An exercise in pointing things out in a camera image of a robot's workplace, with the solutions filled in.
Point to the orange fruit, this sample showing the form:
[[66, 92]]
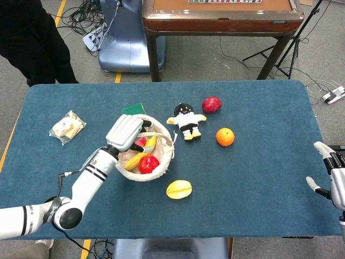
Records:
[[225, 137]]

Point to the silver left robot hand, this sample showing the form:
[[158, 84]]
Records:
[[124, 132]]

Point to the black tripod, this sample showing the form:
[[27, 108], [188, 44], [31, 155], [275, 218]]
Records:
[[297, 37]]

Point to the white power strip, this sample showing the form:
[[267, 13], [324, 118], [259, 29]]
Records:
[[91, 40], [332, 95]]

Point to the person in black clothes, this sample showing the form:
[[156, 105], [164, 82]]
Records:
[[32, 40]]

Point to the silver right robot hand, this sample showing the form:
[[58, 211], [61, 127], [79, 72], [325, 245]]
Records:
[[338, 183]]

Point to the yellow banana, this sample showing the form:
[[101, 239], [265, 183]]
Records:
[[134, 162]]

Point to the green and yellow sponge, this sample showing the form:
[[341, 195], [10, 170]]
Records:
[[133, 108]]

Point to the clear bag of bread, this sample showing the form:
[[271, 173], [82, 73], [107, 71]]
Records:
[[67, 126]]

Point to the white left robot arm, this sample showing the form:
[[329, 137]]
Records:
[[89, 175]]

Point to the black and white plush doll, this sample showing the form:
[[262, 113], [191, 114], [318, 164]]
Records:
[[186, 121]]

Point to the grey-blue own robot torso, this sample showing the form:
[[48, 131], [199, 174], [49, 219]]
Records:
[[172, 248]]

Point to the brown mahjong table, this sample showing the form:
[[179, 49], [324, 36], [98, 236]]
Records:
[[215, 24]]

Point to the blue tablecloth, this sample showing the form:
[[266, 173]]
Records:
[[256, 189]]

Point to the person in grey trousers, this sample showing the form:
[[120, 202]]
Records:
[[27, 253]]

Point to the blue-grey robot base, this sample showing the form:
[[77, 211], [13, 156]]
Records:
[[126, 48]]

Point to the face-up mahjong tile row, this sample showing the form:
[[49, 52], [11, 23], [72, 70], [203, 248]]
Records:
[[225, 1]]

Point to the yellow starfruit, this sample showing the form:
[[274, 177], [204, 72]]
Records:
[[179, 189]]

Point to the dark red wrinkled fruit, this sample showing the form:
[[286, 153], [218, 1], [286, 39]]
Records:
[[212, 104]]

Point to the red strawberry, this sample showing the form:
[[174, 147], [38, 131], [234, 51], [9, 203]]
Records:
[[148, 164]]

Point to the wicker basket with cloth liner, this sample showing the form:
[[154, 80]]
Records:
[[161, 167]]

